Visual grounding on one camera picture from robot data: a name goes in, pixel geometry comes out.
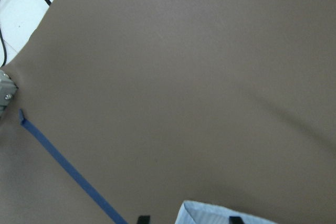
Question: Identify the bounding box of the light blue button-up shirt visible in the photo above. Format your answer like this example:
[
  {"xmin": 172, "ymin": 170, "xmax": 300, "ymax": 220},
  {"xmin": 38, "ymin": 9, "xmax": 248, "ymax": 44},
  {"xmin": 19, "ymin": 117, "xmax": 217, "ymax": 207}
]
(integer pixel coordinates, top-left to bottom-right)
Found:
[{"xmin": 175, "ymin": 200, "xmax": 275, "ymax": 223}]

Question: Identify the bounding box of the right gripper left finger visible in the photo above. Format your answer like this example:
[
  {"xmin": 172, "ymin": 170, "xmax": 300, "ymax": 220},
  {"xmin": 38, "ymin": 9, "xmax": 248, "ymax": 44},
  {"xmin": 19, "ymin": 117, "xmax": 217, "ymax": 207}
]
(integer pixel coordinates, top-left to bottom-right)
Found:
[{"xmin": 136, "ymin": 215, "xmax": 150, "ymax": 224}]

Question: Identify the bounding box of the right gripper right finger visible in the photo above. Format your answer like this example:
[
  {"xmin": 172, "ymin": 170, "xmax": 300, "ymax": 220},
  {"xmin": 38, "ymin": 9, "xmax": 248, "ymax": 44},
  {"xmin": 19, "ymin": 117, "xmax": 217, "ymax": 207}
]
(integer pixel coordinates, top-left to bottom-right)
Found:
[{"xmin": 229, "ymin": 216, "xmax": 242, "ymax": 224}]

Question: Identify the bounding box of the aluminium frame post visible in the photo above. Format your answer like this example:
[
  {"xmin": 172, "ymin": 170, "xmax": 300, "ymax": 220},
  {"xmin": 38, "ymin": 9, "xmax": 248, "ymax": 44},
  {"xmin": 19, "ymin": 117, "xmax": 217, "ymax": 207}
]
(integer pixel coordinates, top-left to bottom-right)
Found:
[{"xmin": 0, "ymin": 70, "xmax": 18, "ymax": 116}]

